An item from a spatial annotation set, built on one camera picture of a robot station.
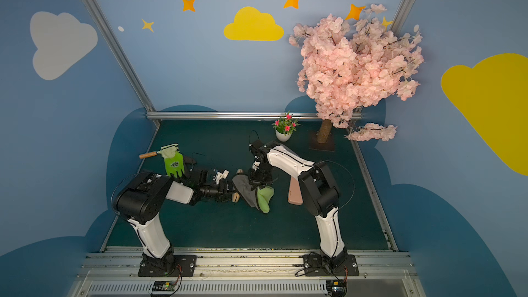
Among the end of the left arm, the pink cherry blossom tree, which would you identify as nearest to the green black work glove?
the end of the left arm

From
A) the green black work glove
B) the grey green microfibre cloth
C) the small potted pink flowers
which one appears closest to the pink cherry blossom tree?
the small potted pink flowers

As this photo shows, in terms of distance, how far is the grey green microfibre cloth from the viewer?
834 millimetres

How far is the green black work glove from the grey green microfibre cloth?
306mm

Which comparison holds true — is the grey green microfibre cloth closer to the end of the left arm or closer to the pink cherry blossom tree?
the end of the left arm

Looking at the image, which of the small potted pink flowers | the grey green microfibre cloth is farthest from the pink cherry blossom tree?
the grey green microfibre cloth

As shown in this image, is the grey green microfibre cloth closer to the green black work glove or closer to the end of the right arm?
the end of the right arm

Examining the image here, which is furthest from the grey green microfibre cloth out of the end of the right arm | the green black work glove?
the green black work glove

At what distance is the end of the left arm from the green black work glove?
0.22m

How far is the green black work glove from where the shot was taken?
101 cm

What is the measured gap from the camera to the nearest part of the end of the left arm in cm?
81

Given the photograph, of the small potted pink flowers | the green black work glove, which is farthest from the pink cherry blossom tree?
the green black work glove

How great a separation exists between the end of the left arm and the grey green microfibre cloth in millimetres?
43
